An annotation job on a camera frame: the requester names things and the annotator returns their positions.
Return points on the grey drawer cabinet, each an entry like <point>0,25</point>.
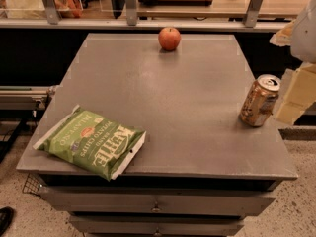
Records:
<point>205,168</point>

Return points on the lower drawer knob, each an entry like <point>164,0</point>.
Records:
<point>157,233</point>

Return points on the orange snack bag on shelf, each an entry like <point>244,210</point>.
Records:
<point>69,8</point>

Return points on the clear plastic bin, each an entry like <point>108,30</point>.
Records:
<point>30,9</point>

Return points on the red apple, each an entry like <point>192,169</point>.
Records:
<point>169,38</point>

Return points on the black shoe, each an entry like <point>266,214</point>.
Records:
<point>6,216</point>

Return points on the orange soda can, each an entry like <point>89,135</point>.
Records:
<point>260,101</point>

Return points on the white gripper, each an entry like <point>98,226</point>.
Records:
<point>305,35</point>

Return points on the metal rail left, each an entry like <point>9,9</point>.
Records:
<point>26,97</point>

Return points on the upper drawer knob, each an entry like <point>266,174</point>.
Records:
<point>156,208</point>

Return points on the drawer knob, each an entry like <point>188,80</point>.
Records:
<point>156,208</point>
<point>157,233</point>

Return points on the wire mesh basket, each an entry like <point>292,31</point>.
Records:
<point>31,186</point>

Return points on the green Kettle chips bag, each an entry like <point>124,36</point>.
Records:
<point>93,142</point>

